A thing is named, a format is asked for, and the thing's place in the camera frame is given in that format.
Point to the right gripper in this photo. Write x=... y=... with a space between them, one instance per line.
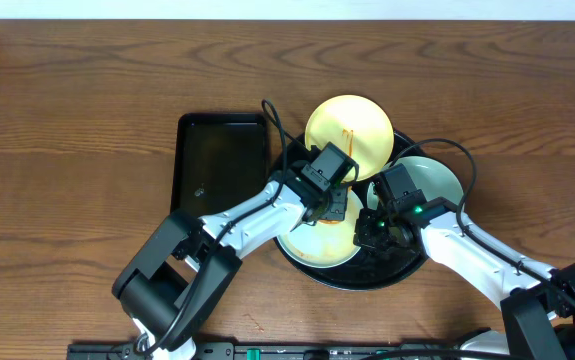
x=370 y=235

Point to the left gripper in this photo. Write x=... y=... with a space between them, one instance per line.
x=335 y=204

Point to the light blue front plate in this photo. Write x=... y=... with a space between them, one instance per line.
x=327 y=243

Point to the light green plate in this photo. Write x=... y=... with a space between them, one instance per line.
x=431 y=176

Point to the orange green sponge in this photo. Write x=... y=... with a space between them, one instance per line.
x=331 y=219

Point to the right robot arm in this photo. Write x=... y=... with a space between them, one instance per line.
x=536 y=300

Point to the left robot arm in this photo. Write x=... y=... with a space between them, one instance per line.
x=175 y=280

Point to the black round tray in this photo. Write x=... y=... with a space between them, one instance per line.
x=366 y=270

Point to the black rectangular tray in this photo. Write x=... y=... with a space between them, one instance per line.
x=221 y=161

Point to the yellow plate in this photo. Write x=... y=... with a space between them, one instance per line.
x=356 y=125

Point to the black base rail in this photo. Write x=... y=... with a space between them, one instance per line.
x=229 y=351

